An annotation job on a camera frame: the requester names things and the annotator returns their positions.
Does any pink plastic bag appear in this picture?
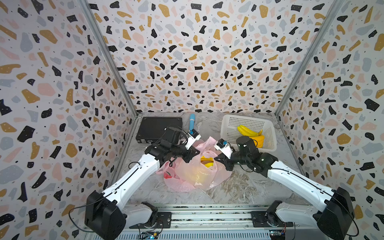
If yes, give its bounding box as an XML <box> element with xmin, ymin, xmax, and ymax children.
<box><xmin>156</xmin><ymin>137</ymin><xmax>232</xmax><ymax>193</ymax></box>

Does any yellow banana bunch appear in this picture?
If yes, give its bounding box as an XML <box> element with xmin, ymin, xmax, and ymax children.
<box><xmin>237</xmin><ymin>125</ymin><xmax>263</xmax><ymax>137</ymax></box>
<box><xmin>200</xmin><ymin>156</ymin><xmax>215</xmax><ymax>168</ymax></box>
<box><xmin>250</xmin><ymin>135</ymin><xmax>265</xmax><ymax>148</ymax></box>

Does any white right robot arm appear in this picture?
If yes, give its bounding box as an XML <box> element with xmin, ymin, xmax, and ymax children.
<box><xmin>215</xmin><ymin>136</ymin><xmax>355</xmax><ymax>240</ymax></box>

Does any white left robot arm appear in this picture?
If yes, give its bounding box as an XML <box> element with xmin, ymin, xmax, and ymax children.
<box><xmin>83</xmin><ymin>127</ymin><xmax>201</xmax><ymax>240</ymax></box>

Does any black ribbed carry case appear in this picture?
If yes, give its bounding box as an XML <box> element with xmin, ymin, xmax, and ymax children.
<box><xmin>136</xmin><ymin>117</ymin><xmax>183</xmax><ymax>144</ymax></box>

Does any blue cylindrical tube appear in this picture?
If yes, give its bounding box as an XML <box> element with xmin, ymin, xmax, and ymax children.
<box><xmin>189</xmin><ymin>114</ymin><xmax>196</xmax><ymax>133</ymax></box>

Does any white perforated plastic basket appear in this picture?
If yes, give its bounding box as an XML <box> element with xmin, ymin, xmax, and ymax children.
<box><xmin>221</xmin><ymin>115</ymin><xmax>277</xmax><ymax>152</ymax></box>

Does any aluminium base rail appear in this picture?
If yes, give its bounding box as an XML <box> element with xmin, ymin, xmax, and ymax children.
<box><xmin>115</xmin><ymin>204</ymin><xmax>337</xmax><ymax>240</ymax></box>

